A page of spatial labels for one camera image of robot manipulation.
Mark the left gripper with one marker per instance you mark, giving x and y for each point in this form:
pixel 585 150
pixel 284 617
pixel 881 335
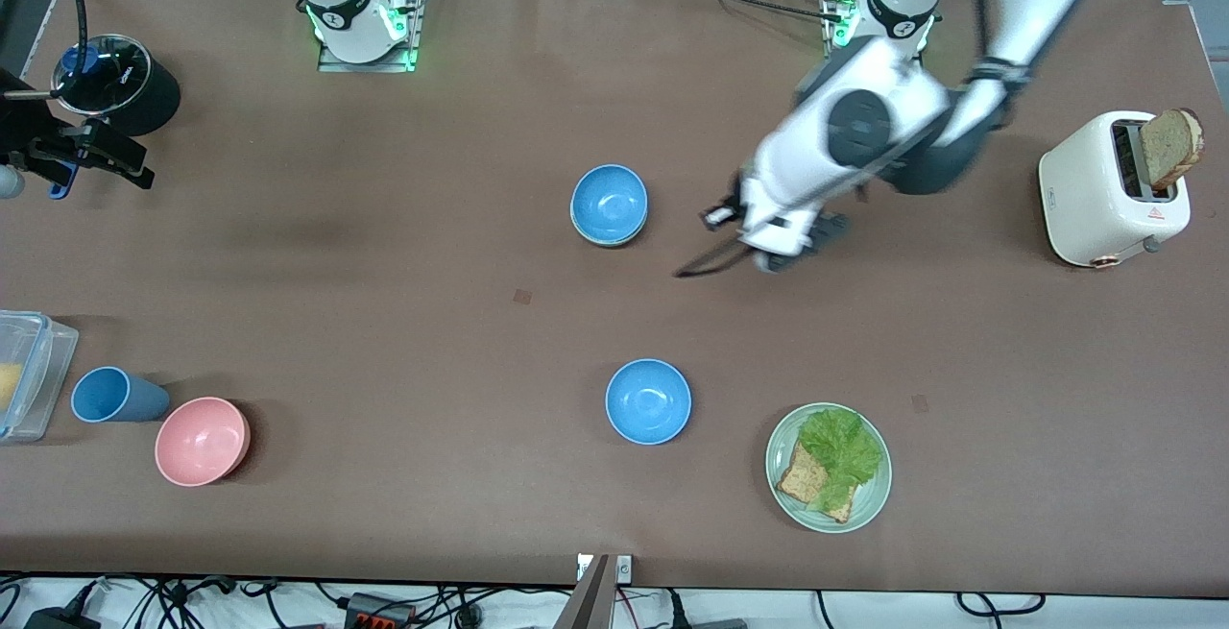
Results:
pixel 824 224

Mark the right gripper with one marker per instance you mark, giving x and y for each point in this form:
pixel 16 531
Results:
pixel 48 146

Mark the blue bowl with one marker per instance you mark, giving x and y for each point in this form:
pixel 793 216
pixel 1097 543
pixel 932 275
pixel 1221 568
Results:
pixel 648 401
pixel 609 204

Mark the green bowl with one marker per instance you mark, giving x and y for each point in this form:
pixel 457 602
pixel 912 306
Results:
pixel 609 244

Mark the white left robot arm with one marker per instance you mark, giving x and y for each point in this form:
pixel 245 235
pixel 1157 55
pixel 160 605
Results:
pixel 864 130

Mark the pink bowl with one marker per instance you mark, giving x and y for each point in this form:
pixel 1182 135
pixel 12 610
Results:
pixel 200 442

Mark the clear plastic container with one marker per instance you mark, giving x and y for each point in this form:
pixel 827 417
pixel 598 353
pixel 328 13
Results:
pixel 38 370

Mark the blue cup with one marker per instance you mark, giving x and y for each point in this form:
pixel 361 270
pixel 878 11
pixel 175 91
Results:
pixel 115 396

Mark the yellow food piece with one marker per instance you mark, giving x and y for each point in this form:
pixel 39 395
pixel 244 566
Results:
pixel 8 387

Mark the green lettuce leaf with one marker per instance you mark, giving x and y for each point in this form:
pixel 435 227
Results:
pixel 843 451

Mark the brown bread slice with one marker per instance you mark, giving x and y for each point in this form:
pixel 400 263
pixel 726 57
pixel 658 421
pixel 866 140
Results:
pixel 802 480

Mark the green plate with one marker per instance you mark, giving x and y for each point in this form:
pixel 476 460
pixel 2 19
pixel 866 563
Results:
pixel 869 499

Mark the cream white toaster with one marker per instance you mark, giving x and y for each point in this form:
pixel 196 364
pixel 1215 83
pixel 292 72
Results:
pixel 1095 197

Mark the grey metal bar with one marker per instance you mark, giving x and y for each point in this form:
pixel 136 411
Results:
pixel 588 605

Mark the brown toast slice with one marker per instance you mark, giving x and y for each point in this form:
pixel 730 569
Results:
pixel 1171 144

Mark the black power plug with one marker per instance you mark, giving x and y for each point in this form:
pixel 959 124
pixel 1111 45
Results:
pixel 62 619

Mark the black orange power adapter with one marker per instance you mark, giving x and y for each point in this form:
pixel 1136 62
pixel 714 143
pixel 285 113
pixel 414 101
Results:
pixel 382 613

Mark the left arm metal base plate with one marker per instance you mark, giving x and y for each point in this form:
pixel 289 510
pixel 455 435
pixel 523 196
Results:
pixel 833 43

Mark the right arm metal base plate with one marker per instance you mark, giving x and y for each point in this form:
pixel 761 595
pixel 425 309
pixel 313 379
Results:
pixel 419 34

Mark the small white bracket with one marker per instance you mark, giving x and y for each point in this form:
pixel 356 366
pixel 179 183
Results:
pixel 623 568

